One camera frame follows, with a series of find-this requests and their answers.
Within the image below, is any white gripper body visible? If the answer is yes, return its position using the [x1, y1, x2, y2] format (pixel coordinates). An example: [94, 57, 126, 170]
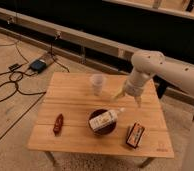
[123, 70, 150, 97]

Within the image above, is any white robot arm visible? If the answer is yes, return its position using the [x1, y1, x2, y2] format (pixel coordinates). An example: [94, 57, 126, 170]
[114, 50, 194, 106]

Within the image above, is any small black plug block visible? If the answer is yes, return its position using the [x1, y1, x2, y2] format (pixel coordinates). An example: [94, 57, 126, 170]
[8, 63, 20, 71]

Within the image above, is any dark ceramic bowl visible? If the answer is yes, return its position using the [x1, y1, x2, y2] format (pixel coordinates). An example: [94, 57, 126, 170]
[89, 109, 116, 136]

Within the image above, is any black orange snack box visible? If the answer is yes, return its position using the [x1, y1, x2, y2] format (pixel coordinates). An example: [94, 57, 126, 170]
[126, 123, 145, 148]

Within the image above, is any black power adapter box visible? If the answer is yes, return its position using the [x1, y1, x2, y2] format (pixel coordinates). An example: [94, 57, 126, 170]
[29, 59, 47, 73]

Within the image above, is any wooden folding table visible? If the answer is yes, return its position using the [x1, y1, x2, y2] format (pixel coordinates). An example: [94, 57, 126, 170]
[28, 72, 174, 160]

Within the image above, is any black floor cable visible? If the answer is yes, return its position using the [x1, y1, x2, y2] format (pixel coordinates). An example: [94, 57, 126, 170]
[0, 39, 47, 105]

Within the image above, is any clear plastic cup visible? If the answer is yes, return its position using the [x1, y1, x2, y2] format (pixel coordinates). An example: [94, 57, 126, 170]
[90, 74, 106, 96]

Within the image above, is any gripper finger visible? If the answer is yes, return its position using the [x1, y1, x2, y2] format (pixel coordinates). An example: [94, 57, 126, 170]
[112, 90, 125, 101]
[135, 96, 142, 108]

